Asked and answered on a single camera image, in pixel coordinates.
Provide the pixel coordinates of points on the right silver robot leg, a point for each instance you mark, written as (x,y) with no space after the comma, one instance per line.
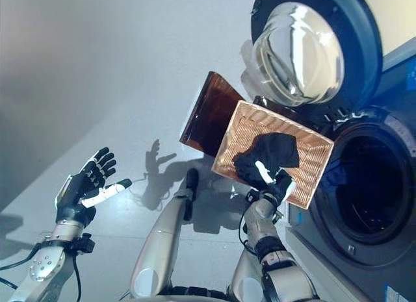
(247,279)

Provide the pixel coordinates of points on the round glass washer door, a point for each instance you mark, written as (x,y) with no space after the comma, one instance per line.
(308,48)

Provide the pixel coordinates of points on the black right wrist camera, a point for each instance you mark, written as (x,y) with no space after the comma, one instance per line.
(252,195)

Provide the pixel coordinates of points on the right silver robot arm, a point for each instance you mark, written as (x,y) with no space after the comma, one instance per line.
(273,250)

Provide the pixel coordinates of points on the blue energy label sticker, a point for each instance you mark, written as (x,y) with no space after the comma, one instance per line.
(393,294)

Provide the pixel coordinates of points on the grey front-load washing machine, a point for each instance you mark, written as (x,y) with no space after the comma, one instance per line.
(373,185)

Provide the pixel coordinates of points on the blue barcode sticker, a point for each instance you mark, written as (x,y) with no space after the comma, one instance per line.
(411,79)

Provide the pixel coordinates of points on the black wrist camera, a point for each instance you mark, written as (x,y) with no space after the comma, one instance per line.
(252,195)
(85,243)

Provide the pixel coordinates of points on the large black garment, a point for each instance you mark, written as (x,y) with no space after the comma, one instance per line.
(276,149)

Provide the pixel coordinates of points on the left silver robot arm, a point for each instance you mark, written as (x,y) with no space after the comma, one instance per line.
(45,263)

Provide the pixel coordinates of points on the rectangular wicker basket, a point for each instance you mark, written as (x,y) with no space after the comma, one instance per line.
(247,126)

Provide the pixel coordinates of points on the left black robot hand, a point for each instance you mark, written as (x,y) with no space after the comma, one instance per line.
(73,195)

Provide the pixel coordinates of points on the grey robot torso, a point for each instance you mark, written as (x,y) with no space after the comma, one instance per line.
(195,294)

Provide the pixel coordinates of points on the white built-in cabinet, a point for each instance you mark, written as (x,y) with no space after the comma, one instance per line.
(390,16)

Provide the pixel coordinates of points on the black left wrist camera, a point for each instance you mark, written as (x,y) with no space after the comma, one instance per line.
(85,243)

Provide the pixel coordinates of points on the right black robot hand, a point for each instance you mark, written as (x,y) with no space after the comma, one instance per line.
(281,185)

